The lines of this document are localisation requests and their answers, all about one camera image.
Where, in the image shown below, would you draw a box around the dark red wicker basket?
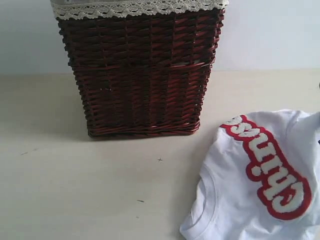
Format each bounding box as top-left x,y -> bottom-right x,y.
58,8 -> 225,139

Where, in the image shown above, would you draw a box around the white t-shirt red lettering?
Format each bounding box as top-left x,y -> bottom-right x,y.
180,109 -> 320,240

